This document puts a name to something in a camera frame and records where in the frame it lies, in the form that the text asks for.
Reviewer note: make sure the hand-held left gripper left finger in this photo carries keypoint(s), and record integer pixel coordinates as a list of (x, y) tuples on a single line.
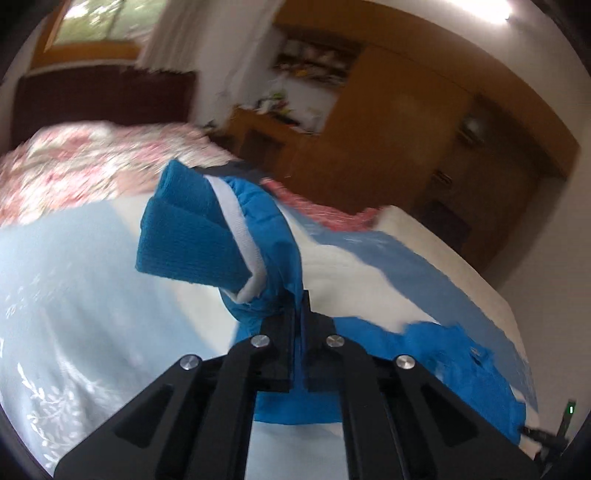
[(277, 355)]

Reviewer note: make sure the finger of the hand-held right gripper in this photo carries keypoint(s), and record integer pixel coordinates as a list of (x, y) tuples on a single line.
[(540, 436)]

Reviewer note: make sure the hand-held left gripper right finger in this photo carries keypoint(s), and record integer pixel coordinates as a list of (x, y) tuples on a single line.
[(318, 360)]

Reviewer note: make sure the blue puffer jacket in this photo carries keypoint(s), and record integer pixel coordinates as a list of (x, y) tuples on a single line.
[(203, 240)]

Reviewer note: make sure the light blue white bedsheet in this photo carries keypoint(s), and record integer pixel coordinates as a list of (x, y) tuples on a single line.
[(92, 300)]

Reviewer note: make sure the wooden desk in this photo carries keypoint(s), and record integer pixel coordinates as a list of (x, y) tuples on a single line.
[(263, 138)]

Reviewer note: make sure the pink floral quilt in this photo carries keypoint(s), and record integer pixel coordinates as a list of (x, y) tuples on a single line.
[(83, 161)]

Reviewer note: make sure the brown wooden wardrobe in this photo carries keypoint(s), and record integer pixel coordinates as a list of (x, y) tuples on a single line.
[(415, 101)]

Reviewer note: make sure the dark wooden headboard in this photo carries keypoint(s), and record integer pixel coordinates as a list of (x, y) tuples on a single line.
[(101, 97)]

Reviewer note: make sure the white curtain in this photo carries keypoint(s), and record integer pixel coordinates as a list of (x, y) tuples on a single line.
[(217, 46)]

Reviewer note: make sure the window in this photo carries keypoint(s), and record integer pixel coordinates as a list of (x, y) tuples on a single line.
[(101, 18)]

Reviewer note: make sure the ceiling light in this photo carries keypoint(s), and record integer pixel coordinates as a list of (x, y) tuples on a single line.
[(503, 8)]

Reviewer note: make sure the cluttered wall shelf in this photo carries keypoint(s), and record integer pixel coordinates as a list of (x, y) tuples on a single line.
[(309, 74)]

